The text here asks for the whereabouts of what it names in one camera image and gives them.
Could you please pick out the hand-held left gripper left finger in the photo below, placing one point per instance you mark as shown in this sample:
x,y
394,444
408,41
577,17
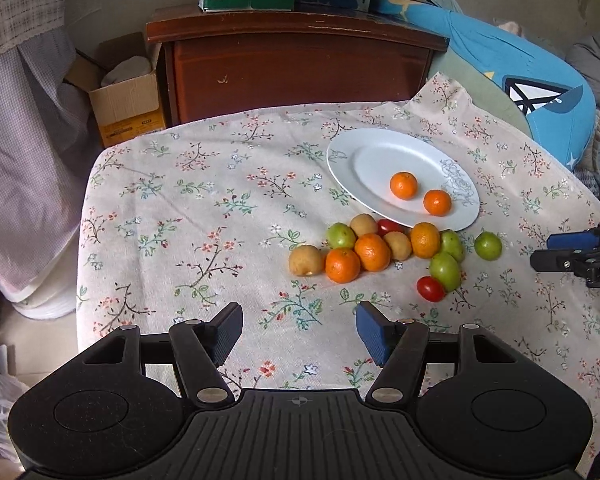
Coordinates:
x,y
227,332

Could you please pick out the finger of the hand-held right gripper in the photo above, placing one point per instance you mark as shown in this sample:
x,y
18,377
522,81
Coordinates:
x,y
555,261
567,241

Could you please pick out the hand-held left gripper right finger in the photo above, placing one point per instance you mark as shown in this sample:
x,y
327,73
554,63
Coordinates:
x,y
375,332

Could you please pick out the green jujube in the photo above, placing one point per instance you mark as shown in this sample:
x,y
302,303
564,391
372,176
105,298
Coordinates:
x,y
453,245
445,271
341,235
488,245

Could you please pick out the red cherry tomato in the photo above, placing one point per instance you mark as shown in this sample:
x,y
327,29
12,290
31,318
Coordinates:
x,y
430,288
391,225

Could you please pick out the large orange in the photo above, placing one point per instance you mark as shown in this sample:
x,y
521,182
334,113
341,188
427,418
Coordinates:
x,y
372,252
342,265
425,240

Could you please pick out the brown kiwi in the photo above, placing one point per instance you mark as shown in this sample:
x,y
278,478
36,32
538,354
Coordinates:
x,y
364,224
306,261
399,246

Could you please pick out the white plate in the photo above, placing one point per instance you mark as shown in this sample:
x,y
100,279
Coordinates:
x,y
380,160

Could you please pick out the small orange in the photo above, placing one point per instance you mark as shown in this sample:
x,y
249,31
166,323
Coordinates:
x,y
403,185
437,202

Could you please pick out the floral tablecloth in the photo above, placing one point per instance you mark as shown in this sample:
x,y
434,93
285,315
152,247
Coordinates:
x,y
205,185

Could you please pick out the grey garment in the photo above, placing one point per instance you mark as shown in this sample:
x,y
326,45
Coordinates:
x,y
597,70

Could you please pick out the pale green cushion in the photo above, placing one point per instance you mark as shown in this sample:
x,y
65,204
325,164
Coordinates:
x,y
475,92

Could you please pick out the blue shark pillow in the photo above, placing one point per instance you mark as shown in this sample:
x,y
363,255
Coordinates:
x,y
495,55

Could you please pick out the clear plastic bag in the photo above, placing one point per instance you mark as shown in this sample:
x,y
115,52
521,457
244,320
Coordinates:
x,y
0,410

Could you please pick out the open cardboard box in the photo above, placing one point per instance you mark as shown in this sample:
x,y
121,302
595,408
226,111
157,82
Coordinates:
x,y
125,110

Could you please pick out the lilac checked cloth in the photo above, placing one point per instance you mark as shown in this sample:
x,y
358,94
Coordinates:
x,y
25,160

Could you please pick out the wooden nightstand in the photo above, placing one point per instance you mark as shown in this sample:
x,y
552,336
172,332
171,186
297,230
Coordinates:
x,y
290,70

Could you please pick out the grey plaid blanket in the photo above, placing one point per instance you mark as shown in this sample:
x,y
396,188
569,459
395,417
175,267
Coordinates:
x,y
15,15

